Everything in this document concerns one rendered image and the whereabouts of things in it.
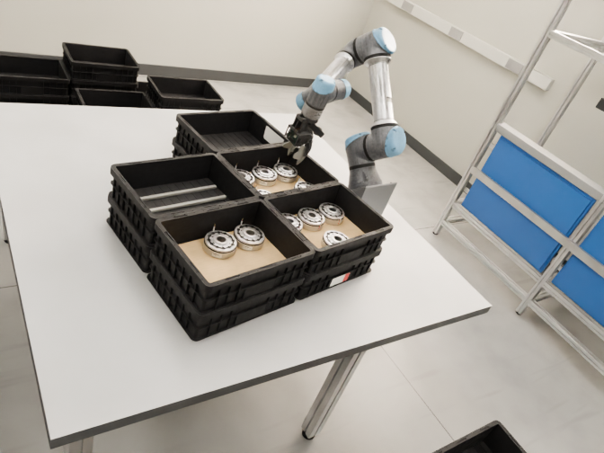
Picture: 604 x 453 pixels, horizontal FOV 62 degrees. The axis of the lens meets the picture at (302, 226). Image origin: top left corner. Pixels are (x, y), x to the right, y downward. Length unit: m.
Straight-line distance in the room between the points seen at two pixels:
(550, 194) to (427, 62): 2.24
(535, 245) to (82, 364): 2.73
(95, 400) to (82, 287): 0.38
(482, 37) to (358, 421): 3.44
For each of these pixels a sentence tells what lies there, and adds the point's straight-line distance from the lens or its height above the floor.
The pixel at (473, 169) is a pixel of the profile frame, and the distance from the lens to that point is 3.60.
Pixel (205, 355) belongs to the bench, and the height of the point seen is 0.70.
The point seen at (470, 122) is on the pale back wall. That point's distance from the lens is 4.74.
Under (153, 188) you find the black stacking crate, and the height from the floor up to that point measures 0.83.
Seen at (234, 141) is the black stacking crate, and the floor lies 0.83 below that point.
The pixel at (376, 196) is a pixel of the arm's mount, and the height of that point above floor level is 0.85.
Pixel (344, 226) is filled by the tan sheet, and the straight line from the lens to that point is 1.90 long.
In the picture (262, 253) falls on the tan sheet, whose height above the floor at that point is 0.83.
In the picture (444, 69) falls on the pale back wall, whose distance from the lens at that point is 4.98.
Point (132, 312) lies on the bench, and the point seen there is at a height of 0.70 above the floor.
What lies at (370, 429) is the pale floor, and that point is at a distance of 2.40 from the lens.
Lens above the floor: 1.83
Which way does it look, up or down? 34 degrees down
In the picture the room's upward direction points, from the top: 20 degrees clockwise
